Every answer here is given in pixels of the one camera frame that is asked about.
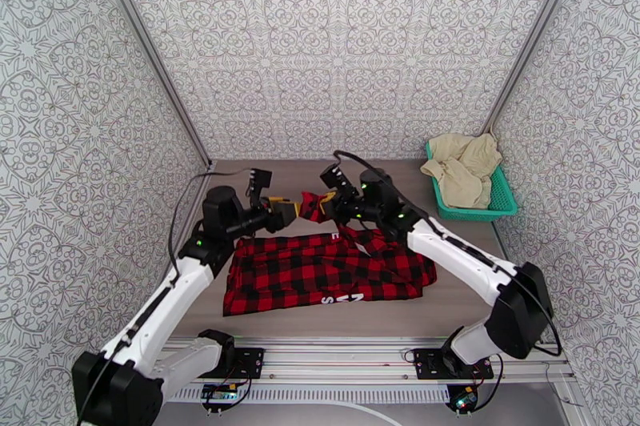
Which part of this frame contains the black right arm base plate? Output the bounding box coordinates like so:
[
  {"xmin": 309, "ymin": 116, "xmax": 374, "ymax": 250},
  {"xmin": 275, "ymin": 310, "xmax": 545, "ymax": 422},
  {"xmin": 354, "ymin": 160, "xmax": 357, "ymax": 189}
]
[{"xmin": 414, "ymin": 348, "xmax": 495, "ymax": 382}]

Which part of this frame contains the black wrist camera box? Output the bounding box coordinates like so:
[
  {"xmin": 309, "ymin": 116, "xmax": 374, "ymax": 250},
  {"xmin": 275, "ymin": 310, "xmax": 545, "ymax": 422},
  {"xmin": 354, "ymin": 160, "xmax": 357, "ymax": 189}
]
[
  {"xmin": 319, "ymin": 164, "xmax": 352, "ymax": 191},
  {"xmin": 249, "ymin": 168, "xmax": 274, "ymax": 200}
]

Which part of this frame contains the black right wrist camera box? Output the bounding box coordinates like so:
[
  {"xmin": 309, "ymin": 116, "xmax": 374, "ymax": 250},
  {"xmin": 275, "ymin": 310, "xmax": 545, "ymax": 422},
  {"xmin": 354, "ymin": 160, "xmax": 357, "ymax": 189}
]
[{"xmin": 319, "ymin": 164, "xmax": 352, "ymax": 191}]

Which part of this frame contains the aluminium corner post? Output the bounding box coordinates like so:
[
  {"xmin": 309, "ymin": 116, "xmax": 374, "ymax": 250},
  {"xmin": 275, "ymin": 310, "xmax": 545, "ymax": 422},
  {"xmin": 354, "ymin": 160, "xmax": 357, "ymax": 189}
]
[
  {"xmin": 86, "ymin": 0, "xmax": 215, "ymax": 171},
  {"xmin": 478, "ymin": 0, "xmax": 587, "ymax": 139}
]

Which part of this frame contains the white slotted cable duct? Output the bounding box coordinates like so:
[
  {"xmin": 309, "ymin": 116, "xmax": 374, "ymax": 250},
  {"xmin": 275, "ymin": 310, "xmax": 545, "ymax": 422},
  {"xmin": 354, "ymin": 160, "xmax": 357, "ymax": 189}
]
[{"xmin": 167, "ymin": 385, "xmax": 451, "ymax": 403}]

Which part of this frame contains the teal plastic basket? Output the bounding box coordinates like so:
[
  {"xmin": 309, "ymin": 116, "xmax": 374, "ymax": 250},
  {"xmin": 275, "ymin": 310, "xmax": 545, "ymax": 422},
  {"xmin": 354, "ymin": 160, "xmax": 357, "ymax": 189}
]
[{"xmin": 425, "ymin": 140, "xmax": 518, "ymax": 223}]

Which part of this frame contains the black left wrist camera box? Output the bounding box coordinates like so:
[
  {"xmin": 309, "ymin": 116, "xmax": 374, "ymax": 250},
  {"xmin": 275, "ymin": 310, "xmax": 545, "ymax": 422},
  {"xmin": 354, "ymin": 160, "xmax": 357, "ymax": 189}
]
[{"xmin": 249, "ymin": 168, "xmax": 274, "ymax": 200}]

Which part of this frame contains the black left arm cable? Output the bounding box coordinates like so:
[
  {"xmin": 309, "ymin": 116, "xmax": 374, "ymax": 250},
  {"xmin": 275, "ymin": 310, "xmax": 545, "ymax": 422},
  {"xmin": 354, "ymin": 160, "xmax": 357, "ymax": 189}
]
[{"xmin": 167, "ymin": 168, "xmax": 254, "ymax": 286}]

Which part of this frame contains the aluminium rail frame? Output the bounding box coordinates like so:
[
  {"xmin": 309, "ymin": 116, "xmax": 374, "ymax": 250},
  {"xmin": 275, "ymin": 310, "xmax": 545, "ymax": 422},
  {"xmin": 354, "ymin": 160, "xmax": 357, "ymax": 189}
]
[{"xmin": 103, "ymin": 336, "xmax": 576, "ymax": 387}]

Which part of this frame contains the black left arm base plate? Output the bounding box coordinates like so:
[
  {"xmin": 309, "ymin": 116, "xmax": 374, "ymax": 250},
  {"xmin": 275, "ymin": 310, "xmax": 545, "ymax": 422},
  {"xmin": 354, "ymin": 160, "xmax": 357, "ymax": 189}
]
[{"xmin": 232, "ymin": 347, "xmax": 266, "ymax": 380}]

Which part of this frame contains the small circuit board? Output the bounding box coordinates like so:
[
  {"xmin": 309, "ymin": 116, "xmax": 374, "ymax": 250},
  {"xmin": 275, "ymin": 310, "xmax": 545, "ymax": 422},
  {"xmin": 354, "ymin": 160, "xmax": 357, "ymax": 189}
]
[
  {"xmin": 446, "ymin": 385, "xmax": 479, "ymax": 413},
  {"xmin": 201, "ymin": 381, "xmax": 241, "ymax": 404}
]

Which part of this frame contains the red black plaid shirt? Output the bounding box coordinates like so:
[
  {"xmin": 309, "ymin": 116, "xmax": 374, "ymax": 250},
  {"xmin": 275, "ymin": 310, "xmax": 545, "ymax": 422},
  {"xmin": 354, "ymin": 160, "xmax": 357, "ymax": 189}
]
[{"xmin": 222, "ymin": 191, "xmax": 438, "ymax": 318}]

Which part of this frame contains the beige cloth garment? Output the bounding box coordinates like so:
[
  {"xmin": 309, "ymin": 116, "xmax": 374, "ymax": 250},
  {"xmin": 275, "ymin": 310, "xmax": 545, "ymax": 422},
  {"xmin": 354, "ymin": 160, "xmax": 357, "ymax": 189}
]
[{"xmin": 419, "ymin": 133, "xmax": 503, "ymax": 211}]

